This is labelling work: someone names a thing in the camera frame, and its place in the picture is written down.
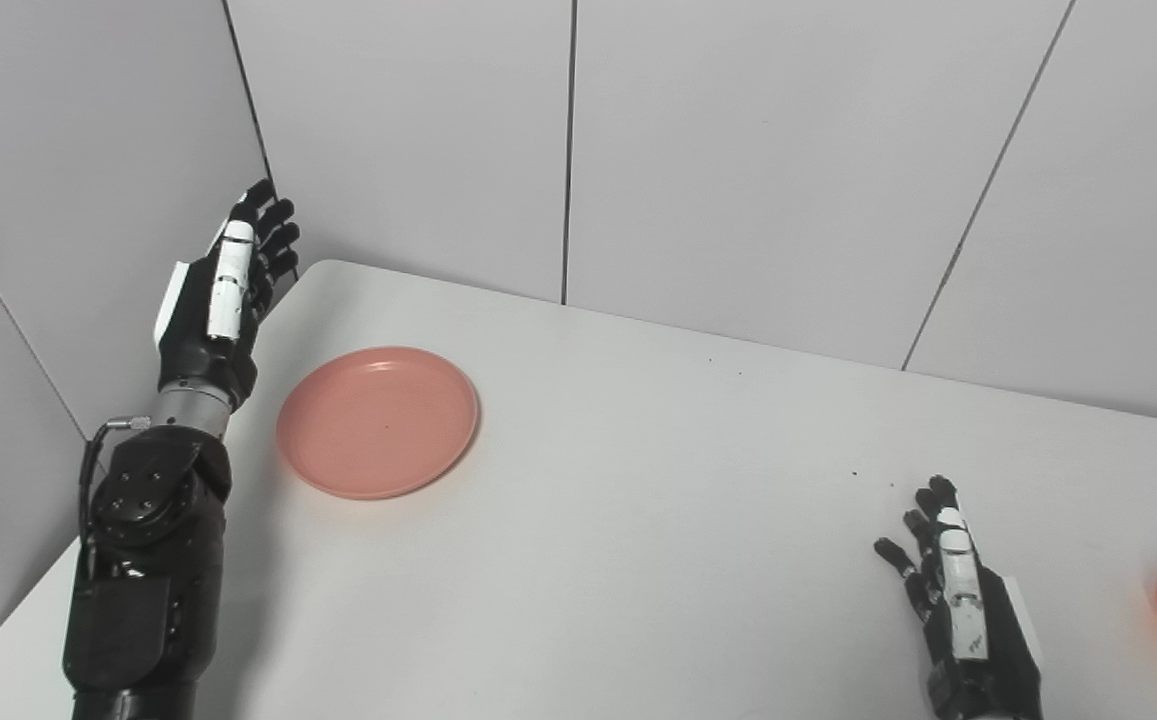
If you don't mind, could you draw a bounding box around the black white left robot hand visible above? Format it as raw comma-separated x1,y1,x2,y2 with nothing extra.
153,178,301,411

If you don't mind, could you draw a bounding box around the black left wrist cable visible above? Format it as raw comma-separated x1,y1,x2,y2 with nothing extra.
78,415,154,581

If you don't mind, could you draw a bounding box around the pink round plate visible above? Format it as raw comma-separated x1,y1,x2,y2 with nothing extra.
275,346,481,501

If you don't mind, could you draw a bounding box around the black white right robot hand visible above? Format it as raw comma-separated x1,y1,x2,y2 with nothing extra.
874,475,1044,720

